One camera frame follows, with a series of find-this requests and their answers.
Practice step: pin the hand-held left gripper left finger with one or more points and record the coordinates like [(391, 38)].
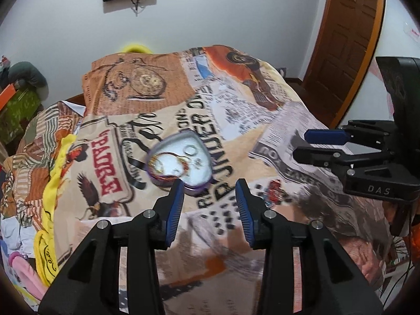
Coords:
[(174, 216)]

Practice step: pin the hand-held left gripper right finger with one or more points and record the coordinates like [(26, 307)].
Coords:
[(244, 216)]

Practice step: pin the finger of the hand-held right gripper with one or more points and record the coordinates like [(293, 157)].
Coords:
[(318, 156), (325, 136)]

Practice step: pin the colourful beaded jewelry piece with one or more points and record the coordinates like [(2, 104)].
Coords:
[(275, 193)]

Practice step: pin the purple heart-shaped tin box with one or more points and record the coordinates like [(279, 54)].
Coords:
[(200, 170)]

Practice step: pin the dark blue pillow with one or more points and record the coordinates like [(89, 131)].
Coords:
[(283, 71)]

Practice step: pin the brown wooden door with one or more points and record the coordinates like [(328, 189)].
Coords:
[(347, 39)]

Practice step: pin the white heart-patterned sliding door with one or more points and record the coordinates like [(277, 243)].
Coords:
[(400, 16)]

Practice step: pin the newspaper print blanket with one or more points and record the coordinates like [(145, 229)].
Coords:
[(229, 105)]

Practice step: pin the yellow cloth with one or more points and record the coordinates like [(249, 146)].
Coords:
[(49, 197)]

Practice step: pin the orange striped quilt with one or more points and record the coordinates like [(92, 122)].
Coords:
[(32, 144)]

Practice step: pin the yellow plastic stool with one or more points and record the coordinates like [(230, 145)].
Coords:
[(134, 47)]

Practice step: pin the green patterned bag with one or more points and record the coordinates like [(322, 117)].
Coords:
[(19, 111)]

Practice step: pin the dark grey jacket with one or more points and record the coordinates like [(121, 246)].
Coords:
[(28, 73)]

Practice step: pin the orange box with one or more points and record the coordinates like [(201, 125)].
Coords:
[(7, 96)]

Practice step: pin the pile of clutter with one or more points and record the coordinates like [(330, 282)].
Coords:
[(4, 64)]

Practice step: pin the red and white wall sticker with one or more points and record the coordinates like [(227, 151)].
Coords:
[(413, 33)]

